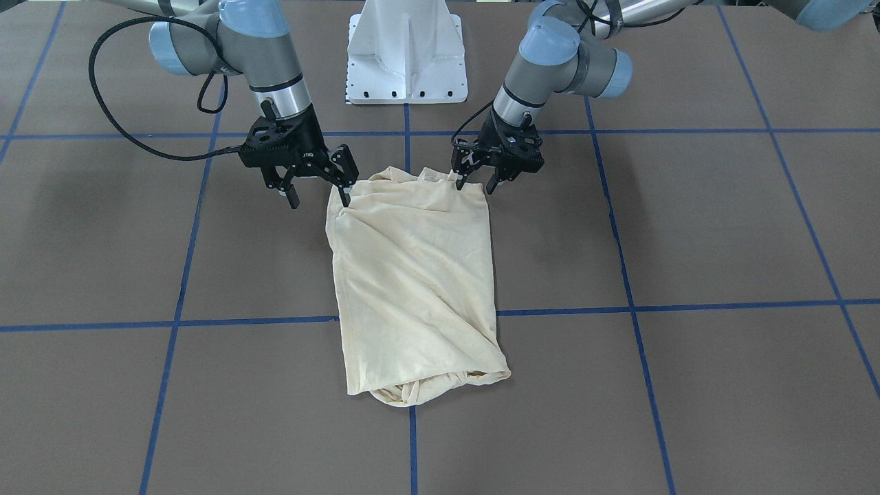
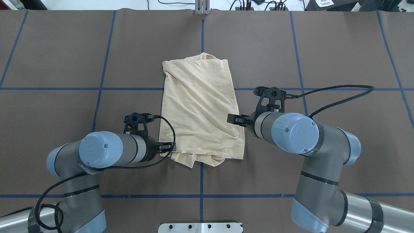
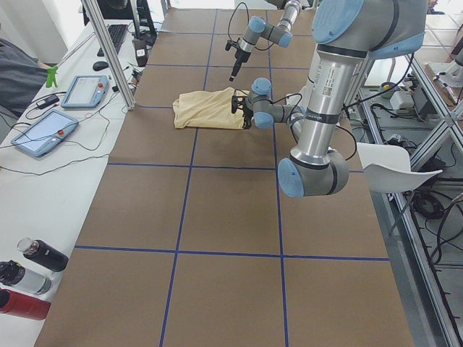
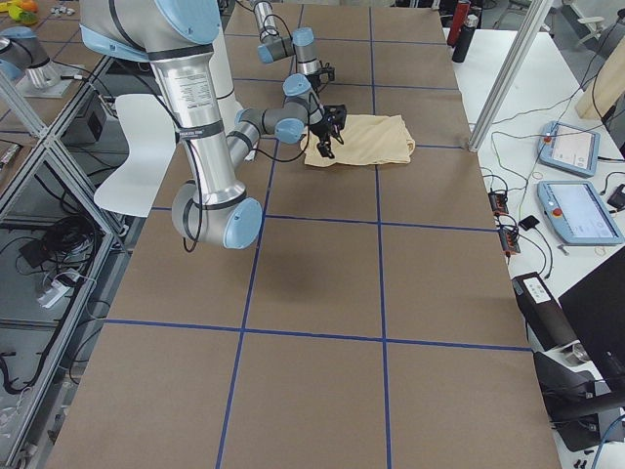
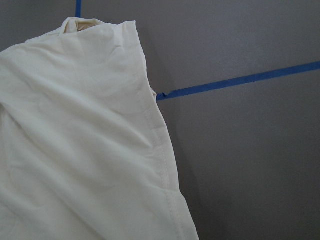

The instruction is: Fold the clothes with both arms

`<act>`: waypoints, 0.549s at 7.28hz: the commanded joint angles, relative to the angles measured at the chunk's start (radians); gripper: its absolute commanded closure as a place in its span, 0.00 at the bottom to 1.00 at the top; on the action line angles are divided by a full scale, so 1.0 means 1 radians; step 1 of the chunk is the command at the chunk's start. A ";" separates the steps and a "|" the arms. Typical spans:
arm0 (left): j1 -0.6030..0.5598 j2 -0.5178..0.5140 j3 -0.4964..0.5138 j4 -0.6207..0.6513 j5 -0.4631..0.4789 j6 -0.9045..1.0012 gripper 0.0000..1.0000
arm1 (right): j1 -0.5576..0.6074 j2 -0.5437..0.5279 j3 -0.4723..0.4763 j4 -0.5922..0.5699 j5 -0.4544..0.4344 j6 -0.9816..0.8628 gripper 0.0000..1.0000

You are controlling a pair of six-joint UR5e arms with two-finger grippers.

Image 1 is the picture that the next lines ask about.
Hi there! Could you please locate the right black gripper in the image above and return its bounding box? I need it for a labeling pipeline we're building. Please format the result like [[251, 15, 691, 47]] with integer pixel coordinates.
[[238, 104, 359, 210]]

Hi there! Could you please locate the brown paper table cover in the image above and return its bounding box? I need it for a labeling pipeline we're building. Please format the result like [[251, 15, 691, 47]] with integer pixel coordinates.
[[1, 2, 879, 494]]

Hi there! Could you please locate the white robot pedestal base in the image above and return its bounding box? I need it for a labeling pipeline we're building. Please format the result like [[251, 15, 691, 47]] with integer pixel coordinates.
[[346, 1, 468, 105]]

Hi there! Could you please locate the cream long sleeve shirt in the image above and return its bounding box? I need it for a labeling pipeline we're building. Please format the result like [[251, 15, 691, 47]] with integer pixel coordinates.
[[326, 166, 512, 408]]

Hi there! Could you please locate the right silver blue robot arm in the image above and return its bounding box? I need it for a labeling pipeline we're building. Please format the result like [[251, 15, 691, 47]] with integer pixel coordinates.
[[88, 1, 358, 209]]

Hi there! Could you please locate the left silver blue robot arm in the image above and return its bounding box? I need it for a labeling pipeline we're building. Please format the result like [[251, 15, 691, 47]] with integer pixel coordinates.
[[448, 1, 878, 194]]

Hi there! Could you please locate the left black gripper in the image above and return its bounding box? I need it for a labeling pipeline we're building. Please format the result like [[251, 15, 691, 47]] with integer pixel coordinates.
[[450, 109, 545, 195]]

